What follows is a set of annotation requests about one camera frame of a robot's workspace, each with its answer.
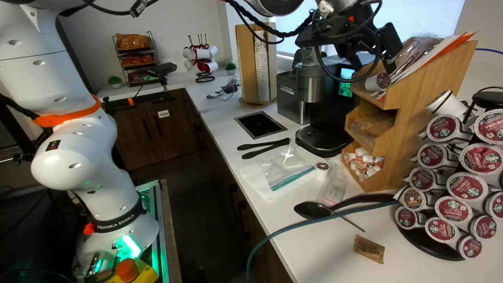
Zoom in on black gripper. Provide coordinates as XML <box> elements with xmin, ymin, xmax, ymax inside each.
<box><xmin>326</xmin><ymin>5</ymin><xmax>405</xmax><ymax>76</ymax></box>

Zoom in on grey white coffee capsule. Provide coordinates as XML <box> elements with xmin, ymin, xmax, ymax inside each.
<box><xmin>364</xmin><ymin>71</ymin><xmax>391</xmax><ymax>95</ymax></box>

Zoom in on steel framed counter chute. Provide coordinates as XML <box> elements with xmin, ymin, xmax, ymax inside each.
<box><xmin>234</xmin><ymin>111</ymin><xmax>289</xmax><ymax>140</ymax></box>

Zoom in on paper packets in organizer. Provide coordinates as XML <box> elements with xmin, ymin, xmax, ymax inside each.
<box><xmin>389</xmin><ymin>30</ymin><xmax>477</xmax><ymax>85</ymax></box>

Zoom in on wooden condiment organizer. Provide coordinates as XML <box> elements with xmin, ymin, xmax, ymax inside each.
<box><xmin>339</xmin><ymin>38</ymin><xmax>477</xmax><ymax>194</ymax></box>

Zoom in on black grey coffee machine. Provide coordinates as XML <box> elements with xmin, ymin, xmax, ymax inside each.
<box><xmin>295</xmin><ymin>62</ymin><xmax>367</xmax><ymax>159</ymax></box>

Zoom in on small creamer cups pile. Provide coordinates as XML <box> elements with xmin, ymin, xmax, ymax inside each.
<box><xmin>342</xmin><ymin>147</ymin><xmax>383</xmax><ymax>183</ymax></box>

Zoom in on patterned paper cup stack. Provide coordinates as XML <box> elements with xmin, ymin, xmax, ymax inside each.
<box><xmin>253</xmin><ymin>37</ymin><xmax>271</xmax><ymax>103</ymax></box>

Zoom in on wooden cup dispenser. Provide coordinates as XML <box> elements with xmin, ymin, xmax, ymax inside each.
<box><xmin>234</xmin><ymin>23</ymin><xmax>278</xmax><ymax>106</ymax></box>

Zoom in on small white creamer cup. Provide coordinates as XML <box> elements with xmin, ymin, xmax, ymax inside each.
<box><xmin>314</xmin><ymin>162</ymin><xmax>331</xmax><ymax>183</ymax></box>

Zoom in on black plastic tongs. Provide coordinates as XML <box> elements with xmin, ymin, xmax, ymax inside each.
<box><xmin>235</xmin><ymin>137</ymin><xmax>290</xmax><ymax>161</ymax></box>

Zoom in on clear zip bag teal strip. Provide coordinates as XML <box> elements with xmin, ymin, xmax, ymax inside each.
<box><xmin>259</xmin><ymin>148</ymin><xmax>317</xmax><ymax>194</ymax></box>

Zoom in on black spoon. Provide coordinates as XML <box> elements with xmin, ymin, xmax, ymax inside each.
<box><xmin>292</xmin><ymin>192</ymin><xmax>399</xmax><ymax>221</ymax></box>

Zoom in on thin stir stick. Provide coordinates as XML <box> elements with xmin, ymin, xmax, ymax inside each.
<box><xmin>334</xmin><ymin>214</ymin><xmax>366</xmax><ymax>233</ymax></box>

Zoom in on white mug tree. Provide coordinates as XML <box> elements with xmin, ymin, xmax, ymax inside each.
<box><xmin>180</xmin><ymin>34</ymin><xmax>219</xmax><ymax>85</ymax></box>

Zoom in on brown paper packet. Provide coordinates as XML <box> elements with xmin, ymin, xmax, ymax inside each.
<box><xmin>352</xmin><ymin>233</ymin><xmax>386</xmax><ymax>266</ymax></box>

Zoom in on brown wooden cabinet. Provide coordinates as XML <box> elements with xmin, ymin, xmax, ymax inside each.
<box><xmin>103</xmin><ymin>87</ymin><xmax>295</xmax><ymax>283</ymax></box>

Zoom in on robot stand with green light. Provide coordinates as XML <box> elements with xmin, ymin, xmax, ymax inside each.
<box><xmin>67</xmin><ymin>178</ymin><xmax>182</xmax><ymax>283</ymax></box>

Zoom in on orange yellow stop button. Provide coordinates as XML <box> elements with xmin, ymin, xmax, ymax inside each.
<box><xmin>103</xmin><ymin>258</ymin><xmax>158</xmax><ymax>283</ymax></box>

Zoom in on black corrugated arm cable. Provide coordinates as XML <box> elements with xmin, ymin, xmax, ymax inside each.
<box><xmin>224</xmin><ymin>0</ymin><xmax>383</xmax><ymax>84</ymax></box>

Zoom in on black wire capsule carousel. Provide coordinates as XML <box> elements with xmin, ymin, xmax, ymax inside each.
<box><xmin>391</xmin><ymin>85</ymin><xmax>503</xmax><ymax>263</ymax></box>

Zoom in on dark power cable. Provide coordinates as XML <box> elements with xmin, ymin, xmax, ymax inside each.
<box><xmin>245</xmin><ymin>202</ymin><xmax>399</xmax><ymax>283</ymax></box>

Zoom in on wire snack rack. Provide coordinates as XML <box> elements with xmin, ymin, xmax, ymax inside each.
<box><xmin>111</xmin><ymin>32</ymin><xmax>158</xmax><ymax>89</ymax></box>

